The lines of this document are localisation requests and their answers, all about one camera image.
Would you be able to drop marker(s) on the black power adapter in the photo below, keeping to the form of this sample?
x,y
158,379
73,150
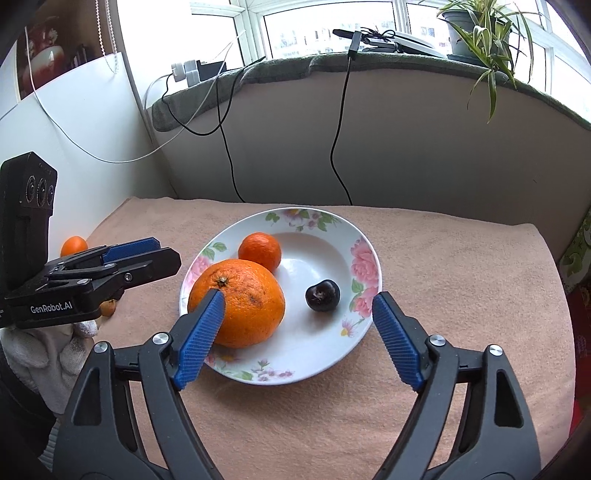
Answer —
x,y
210,69

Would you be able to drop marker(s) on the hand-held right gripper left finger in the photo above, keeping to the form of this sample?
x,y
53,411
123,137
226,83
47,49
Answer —
x,y
203,332

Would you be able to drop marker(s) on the grey-green blanket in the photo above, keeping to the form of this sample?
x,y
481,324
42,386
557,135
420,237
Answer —
x,y
286,67

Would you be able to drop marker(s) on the person's left forearm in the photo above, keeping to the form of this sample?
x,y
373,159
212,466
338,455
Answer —
x,y
18,424

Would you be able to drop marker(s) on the red cloth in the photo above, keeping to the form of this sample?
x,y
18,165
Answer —
x,y
582,341

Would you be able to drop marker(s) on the wall picture with red vase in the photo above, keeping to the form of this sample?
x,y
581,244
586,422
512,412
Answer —
x,y
46,50

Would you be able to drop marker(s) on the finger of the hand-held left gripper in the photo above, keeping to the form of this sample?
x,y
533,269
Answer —
x,y
134,248
147,267

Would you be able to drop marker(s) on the potted spider plant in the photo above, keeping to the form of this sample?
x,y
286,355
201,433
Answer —
x,y
480,32

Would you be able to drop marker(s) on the white window frame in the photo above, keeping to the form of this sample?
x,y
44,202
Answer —
x,y
251,27

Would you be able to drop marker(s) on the large orange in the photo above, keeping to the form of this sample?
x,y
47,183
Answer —
x,y
251,304

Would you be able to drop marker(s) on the small brownish fruit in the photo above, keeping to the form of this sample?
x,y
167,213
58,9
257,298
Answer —
x,y
108,308

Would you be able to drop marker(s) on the pink towel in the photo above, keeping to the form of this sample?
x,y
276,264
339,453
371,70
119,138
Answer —
x,y
461,286

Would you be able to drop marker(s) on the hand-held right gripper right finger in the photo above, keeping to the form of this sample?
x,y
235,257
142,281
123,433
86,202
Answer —
x,y
397,337

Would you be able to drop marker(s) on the floral white plate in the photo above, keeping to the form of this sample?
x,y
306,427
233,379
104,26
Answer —
x,y
309,337

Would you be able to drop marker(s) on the green patterned cloth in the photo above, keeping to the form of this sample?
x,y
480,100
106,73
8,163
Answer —
x,y
577,258

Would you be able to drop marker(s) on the person's left hand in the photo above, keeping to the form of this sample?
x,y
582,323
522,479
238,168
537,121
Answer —
x,y
46,364

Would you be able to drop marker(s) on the white power strip with adapters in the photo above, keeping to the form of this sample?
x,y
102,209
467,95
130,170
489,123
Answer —
x,y
182,71

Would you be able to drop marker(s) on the white panel board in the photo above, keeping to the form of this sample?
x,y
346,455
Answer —
x,y
69,194

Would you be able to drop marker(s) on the dark cherry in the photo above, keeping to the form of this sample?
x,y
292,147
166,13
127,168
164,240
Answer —
x,y
323,295

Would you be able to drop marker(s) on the grey flat device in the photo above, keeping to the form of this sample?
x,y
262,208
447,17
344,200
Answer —
x,y
415,44

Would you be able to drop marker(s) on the small tangerine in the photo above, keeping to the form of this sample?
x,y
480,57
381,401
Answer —
x,y
260,251
74,245

